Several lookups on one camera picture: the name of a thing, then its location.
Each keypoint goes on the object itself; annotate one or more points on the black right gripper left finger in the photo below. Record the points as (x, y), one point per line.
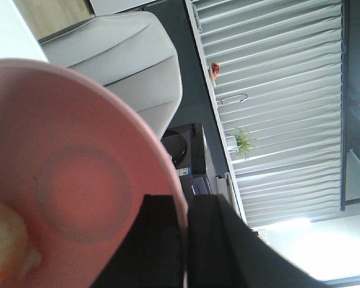
(151, 254)

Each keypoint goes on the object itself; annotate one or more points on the pink bowl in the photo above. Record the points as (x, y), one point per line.
(75, 164)

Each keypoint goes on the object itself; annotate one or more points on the small potted plant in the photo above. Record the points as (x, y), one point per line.
(240, 143)

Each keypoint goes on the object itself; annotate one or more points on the right grey chair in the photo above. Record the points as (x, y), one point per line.
(130, 54)

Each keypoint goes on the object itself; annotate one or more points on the fruit plate on counter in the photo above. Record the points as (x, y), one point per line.
(214, 69)

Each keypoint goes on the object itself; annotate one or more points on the dark washing machine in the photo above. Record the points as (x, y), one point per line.
(186, 146)

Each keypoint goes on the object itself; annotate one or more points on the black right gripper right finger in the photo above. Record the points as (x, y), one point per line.
(224, 252)

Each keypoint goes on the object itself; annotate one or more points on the shrimp piece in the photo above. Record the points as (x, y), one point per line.
(18, 255)

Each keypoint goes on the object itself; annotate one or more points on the grey kitchen counter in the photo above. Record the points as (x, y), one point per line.
(196, 104)

